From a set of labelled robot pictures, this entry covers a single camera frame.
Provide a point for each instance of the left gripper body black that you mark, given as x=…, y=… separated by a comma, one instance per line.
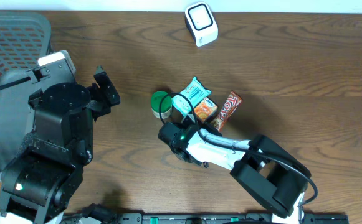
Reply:
x=89, y=106

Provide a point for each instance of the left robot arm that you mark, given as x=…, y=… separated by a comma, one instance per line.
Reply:
x=57, y=144

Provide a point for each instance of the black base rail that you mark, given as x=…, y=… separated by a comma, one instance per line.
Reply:
x=99, y=214

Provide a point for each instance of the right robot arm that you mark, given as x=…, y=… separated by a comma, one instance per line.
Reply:
x=272, y=176

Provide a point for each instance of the red Top snack bar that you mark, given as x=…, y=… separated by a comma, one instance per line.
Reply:
x=230, y=105

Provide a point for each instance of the green lid jar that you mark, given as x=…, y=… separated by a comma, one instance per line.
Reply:
x=161, y=104

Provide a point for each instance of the small orange carton box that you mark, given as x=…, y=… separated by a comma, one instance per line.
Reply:
x=205, y=109

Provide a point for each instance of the light blue wipes pack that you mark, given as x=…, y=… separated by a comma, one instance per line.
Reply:
x=190, y=97

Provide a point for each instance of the grey plastic mesh basket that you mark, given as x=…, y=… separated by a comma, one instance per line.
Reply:
x=24, y=38

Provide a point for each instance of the white barcode scanner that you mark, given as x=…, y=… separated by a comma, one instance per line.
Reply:
x=201, y=23

